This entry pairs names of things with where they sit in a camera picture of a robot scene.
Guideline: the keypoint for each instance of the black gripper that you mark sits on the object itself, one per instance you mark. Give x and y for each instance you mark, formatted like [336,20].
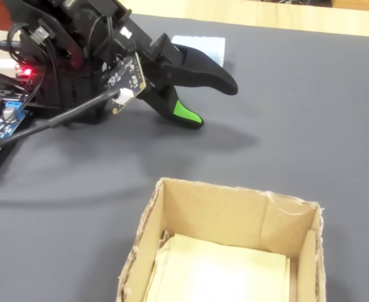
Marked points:
[159,53]

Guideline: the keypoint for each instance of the light blue block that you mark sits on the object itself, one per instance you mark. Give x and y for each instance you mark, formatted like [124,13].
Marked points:
[212,47]

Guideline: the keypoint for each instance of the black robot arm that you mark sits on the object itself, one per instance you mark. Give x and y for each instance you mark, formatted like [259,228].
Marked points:
[77,28]

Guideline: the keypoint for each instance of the open cardboard box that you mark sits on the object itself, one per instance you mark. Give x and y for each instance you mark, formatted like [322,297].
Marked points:
[222,214]

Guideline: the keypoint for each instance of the large grey table mat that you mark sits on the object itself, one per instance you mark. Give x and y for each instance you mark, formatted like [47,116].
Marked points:
[266,132]

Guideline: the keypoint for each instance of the pale yellow paper sheet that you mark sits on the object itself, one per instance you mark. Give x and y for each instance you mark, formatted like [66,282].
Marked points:
[222,273]

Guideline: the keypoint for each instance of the blue controller circuit board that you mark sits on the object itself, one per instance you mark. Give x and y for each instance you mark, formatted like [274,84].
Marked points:
[2,126]

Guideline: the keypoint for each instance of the black camera circuit board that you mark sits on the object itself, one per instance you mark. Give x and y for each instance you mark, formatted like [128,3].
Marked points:
[126,80]

